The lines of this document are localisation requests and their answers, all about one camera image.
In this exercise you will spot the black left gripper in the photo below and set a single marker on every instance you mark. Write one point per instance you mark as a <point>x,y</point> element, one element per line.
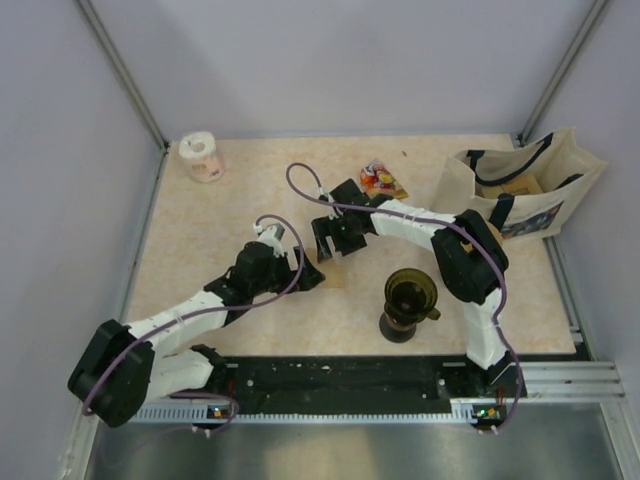
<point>309,277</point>

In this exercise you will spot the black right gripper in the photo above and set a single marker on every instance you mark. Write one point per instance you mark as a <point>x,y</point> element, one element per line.
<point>325,227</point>

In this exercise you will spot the brown paper coffee filter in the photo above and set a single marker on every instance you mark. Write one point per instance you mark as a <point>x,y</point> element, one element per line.
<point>332,270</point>
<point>495,232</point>

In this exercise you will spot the dark green coffee dripper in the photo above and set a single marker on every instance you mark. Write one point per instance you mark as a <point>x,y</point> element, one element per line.
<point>410,297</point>

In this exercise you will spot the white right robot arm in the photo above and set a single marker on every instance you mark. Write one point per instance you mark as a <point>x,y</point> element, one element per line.
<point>471,261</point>

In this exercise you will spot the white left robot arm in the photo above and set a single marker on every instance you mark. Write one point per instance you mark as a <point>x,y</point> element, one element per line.
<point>126,365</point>

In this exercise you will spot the colourful snack packet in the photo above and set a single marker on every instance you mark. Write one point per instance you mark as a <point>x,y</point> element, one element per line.
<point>376,179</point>

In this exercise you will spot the wrapped toilet paper roll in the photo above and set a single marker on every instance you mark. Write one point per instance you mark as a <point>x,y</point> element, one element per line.
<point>198,153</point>

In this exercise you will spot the cream canvas tote bag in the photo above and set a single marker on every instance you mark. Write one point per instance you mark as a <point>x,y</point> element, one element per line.
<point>535,188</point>

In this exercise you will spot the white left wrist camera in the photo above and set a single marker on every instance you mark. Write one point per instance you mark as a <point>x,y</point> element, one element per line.
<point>271,236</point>

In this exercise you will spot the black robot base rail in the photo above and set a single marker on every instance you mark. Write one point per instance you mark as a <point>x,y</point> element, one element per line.
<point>353,385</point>

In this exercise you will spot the left aluminium frame post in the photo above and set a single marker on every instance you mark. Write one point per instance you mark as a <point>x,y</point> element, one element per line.
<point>90,15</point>

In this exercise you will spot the aluminium frame post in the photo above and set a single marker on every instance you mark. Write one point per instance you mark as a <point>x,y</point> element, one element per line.
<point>90,15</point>
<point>589,25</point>

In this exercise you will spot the right aluminium frame post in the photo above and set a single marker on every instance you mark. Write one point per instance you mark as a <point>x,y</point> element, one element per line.
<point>589,25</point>

